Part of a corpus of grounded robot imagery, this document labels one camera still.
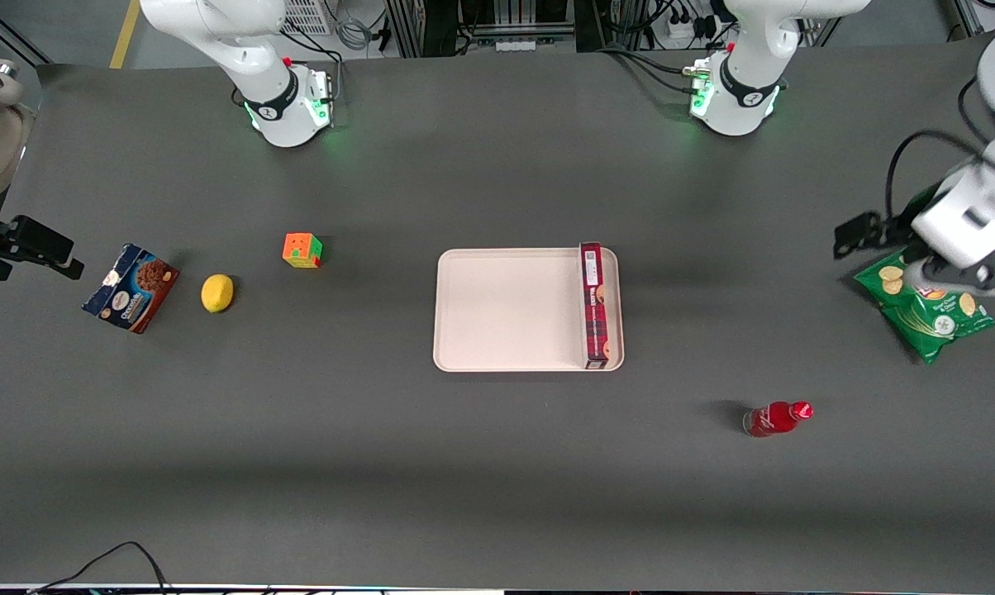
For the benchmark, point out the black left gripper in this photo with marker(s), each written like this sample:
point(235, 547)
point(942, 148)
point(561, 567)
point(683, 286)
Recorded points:
point(895, 229)

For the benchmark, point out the red cookie box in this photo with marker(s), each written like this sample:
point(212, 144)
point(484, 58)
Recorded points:
point(595, 314)

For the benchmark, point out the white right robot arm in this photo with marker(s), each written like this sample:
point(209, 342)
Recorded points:
point(287, 111)

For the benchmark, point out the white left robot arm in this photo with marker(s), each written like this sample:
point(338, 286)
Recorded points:
point(741, 107)

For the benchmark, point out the blue chocolate cookie box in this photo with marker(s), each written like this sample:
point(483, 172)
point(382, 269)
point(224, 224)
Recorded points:
point(134, 289)

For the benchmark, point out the white perforated box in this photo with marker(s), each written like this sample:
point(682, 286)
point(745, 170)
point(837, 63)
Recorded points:
point(307, 15)

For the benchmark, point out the white plastic tray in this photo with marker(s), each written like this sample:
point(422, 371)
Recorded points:
point(514, 310)

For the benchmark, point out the green chips bag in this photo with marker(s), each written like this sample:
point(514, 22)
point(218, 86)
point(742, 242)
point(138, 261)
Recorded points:
point(931, 326)

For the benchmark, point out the yellow lemon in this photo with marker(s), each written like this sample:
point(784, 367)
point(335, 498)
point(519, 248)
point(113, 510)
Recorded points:
point(216, 293)

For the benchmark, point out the red soda bottle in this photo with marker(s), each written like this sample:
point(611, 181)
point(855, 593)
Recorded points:
point(774, 419)

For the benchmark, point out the orange green puzzle cube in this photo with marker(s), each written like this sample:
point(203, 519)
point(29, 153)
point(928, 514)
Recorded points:
point(302, 250)

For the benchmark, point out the white power strip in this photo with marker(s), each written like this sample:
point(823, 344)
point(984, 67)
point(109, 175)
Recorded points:
point(681, 29)

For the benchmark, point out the black equipment rack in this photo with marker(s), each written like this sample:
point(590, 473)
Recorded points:
point(431, 25)

